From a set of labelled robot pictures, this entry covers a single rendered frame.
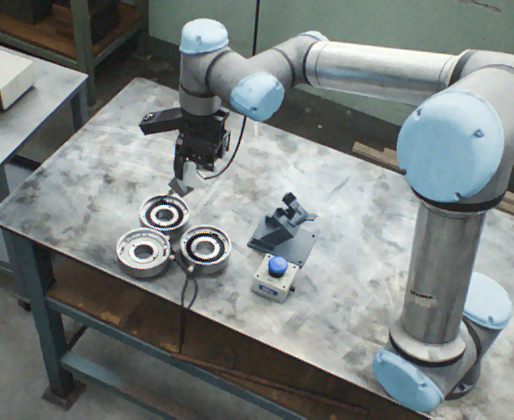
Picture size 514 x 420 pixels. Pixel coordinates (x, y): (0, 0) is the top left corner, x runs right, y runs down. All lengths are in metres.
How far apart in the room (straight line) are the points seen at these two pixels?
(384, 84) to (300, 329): 0.52
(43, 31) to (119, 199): 1.69
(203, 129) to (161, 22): 2.04
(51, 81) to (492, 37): 1.62
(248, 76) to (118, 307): 0.75
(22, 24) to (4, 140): 1.35
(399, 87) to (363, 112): 2.00
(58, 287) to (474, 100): 1.13
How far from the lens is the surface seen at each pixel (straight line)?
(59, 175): 1.50
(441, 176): 0.76
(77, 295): 1.59
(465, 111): 0.73
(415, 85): 0.94
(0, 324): 2.25
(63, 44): 2.95
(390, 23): 2.71
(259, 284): 1.26
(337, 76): 1.02
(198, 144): 1.16
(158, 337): 1.51
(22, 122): 1.85
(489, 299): 1.12
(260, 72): 1.01
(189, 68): 1.07
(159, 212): 1.38
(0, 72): 1.90
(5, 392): 2.12
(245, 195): 1.46
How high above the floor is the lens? 1.83
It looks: 46 degrees down
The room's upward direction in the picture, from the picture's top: 10 degrees clockwise
